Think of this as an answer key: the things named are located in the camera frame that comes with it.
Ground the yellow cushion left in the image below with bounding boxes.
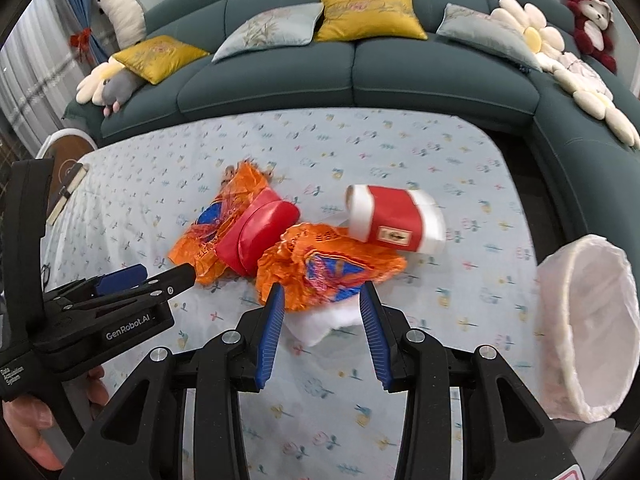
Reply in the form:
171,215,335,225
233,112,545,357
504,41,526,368
113,35,209,84

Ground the yellow cushion centre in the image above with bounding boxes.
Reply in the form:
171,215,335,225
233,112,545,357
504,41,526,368
314,0,427,42

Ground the dark green sectional sofa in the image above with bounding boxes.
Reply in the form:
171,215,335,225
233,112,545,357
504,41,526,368
64,0,639,262

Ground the daisy flower pillow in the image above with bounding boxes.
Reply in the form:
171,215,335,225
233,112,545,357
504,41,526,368
490,0,565,73
550,52,639,148

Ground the blue curtain with red bow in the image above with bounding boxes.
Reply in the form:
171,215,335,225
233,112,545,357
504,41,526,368
67,0,107,65

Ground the grey mouse plush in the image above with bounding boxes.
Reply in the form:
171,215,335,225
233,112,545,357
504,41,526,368
102,68,146,117

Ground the white paper towel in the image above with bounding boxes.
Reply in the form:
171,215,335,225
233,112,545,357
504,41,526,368
284,306,362,347

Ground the white alpaca plush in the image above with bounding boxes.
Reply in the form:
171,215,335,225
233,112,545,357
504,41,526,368
93,0,146,49

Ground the red tissue packet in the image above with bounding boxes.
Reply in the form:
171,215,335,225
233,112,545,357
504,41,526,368
215,188,300,278

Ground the grey green cushion left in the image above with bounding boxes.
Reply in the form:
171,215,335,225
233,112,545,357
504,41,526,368
212,2,324,63

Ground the daisy flower pillow lower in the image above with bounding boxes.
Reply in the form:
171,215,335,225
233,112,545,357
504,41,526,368
550,52,639,148

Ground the book on side table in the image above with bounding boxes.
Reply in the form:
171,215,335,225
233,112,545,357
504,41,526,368
46,162,89,226

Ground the grey green cushion right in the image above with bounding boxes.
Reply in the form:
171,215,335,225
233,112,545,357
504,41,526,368
436,3,541,72

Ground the red white teddy bear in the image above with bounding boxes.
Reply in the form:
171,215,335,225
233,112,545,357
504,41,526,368
566,0,617,74

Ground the red white paper cup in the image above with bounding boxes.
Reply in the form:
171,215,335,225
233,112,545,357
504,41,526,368
345,184,446,256

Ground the daisy flower pillow upper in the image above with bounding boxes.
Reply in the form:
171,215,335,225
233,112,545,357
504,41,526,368
490,0,565,73

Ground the orange plastic snack wrapper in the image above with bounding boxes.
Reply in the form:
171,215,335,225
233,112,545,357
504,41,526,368
168,160,407,312

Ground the round white side table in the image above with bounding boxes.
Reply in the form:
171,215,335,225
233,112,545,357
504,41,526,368
36,128,98,195

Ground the yellow cushion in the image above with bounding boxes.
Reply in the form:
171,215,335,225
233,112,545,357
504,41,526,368
113,35,209,84
314,0,427,42

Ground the white lined trash bin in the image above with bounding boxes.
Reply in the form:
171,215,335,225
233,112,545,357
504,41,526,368
537,234,639,424

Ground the person's left hand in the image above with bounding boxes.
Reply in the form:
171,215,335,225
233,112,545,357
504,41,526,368
2,366,110,471

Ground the grey green cushion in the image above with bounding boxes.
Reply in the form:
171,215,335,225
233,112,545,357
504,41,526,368
436,3,541,72
212,2,324,63

